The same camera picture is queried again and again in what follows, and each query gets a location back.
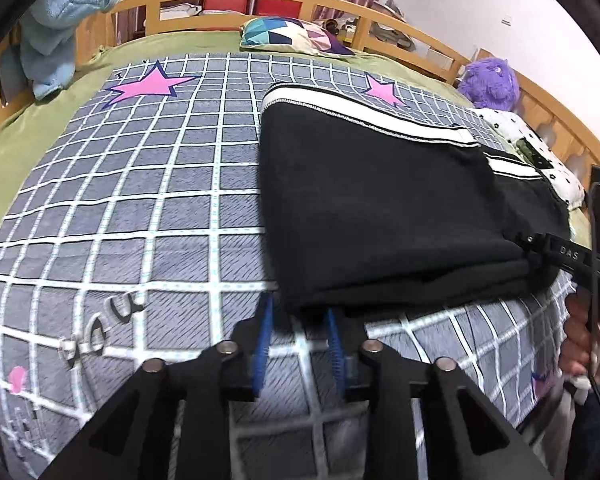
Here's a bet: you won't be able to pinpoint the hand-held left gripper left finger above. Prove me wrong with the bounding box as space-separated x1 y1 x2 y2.
44 294 277 480

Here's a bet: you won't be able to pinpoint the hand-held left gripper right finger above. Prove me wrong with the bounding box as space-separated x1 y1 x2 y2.
324 307 557 480

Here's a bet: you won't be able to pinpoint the black pants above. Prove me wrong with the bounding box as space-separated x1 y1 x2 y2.
257 81 577 312

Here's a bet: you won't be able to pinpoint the person's right hand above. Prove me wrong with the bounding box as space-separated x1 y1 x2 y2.
558 290 600 387

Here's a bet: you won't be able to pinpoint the white dotted pillow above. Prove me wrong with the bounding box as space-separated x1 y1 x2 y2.
471 107 589 209

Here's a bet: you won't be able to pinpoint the black phone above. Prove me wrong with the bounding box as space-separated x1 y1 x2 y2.
516 139 557 172

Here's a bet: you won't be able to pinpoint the person's dark clothing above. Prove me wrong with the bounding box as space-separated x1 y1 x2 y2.
519 379 600 480

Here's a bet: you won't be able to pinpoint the purple plush toy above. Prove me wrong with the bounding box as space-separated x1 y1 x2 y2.
456 57 520 111

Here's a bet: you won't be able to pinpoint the grey checkered blanket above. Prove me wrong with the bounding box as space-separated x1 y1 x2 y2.
0 52 583 480

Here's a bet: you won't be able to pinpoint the cluttered side table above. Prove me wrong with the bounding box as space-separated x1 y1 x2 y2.
325 0 433 52

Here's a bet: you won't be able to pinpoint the colourful triangle pattern pillow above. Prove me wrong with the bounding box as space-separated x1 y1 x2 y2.
238 16 357 57

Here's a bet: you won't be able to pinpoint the green bed sheet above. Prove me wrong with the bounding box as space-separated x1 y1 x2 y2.
0 29 593 256

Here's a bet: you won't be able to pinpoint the light blue plush blanket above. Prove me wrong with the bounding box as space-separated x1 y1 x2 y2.
0 0 123 101

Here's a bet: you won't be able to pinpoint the wooden bed frame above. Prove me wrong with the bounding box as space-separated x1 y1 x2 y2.
0 0 600 211

